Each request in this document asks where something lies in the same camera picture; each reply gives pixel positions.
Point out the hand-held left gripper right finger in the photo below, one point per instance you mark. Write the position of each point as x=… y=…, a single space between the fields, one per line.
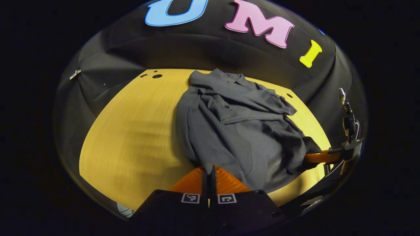
x=246 y=213

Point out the black backdrop cloth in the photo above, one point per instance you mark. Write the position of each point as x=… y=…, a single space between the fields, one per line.
x=203 y=49

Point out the grey collared shirt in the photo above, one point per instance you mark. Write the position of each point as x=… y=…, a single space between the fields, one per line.
x=229 y=137

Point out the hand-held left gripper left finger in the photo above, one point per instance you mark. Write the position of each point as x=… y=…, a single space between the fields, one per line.
x=174 y=213

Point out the small silver clip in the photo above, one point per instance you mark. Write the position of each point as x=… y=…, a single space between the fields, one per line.
x=75 y=74

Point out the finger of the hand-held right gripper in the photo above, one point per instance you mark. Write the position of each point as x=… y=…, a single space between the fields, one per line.
x=323 y=156

